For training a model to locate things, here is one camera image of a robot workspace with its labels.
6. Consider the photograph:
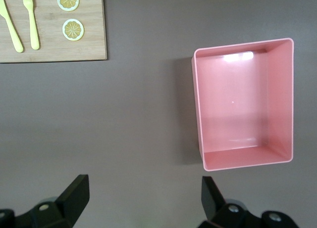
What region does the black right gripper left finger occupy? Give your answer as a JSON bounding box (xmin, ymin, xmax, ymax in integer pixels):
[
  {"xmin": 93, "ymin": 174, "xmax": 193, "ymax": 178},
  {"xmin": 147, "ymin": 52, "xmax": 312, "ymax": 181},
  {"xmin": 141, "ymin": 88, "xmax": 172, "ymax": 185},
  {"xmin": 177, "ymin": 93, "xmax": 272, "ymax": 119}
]
[{"xmin": 0, "ymin": 174, "xmax": 90, "ymax": 228}]

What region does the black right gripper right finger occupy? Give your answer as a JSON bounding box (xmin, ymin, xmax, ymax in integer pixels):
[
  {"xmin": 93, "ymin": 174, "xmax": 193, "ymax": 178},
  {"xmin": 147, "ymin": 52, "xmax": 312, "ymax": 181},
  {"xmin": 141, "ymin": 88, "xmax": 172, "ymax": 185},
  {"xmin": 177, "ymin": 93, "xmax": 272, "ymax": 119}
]
[{"xmin": 200, "ymin": 176, "xmax": 298, "ymax": 228}]

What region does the pink plastic bin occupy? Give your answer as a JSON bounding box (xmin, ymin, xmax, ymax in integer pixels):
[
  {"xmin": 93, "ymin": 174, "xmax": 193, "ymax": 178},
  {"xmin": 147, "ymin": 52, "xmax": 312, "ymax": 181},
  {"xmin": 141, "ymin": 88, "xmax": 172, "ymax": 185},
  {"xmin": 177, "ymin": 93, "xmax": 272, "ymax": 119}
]
[{"xmin": 191, "ymin": 37, "xmax": 295, "ymax": 173}]

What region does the bamboo cutting board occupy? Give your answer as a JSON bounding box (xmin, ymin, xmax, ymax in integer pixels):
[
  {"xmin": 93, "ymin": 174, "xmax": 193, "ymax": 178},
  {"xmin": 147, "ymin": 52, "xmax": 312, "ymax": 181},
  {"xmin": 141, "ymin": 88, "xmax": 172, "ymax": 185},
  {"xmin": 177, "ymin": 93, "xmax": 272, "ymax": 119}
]
[{"xmin": 0, "ymin": 0, "xmax": 108, "ymax": 64}]

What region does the yellow plastic knife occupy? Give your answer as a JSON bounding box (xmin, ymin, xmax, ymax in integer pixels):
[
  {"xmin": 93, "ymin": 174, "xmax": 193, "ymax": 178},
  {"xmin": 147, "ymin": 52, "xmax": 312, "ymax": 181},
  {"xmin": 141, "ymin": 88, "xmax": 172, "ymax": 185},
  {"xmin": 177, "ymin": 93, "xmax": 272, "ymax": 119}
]
[{"xmin": 0, "ymin": 0, "xmax": 24, "ymax": 53}]

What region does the lemon slice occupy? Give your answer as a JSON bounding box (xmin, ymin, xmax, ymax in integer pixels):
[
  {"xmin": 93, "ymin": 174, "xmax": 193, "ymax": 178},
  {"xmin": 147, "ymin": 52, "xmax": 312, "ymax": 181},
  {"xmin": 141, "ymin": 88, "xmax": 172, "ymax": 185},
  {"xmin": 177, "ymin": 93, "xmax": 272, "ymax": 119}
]
[
  {"xmin": 56, "ymin": 0, "xmax": 80, "ymax": 12},
  {"xmin": 61, "ymin": 18, "xmax": 85, "ymax": 42}
]

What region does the yellow plastic fork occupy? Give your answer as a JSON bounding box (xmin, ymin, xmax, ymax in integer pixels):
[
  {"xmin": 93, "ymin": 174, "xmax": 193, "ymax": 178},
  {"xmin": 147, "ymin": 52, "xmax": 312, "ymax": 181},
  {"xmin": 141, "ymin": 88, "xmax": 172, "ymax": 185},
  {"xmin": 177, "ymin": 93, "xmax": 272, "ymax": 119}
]
[{"xmin": 22, "ymin": 0, "xmax": 40, "ymax": 50}]

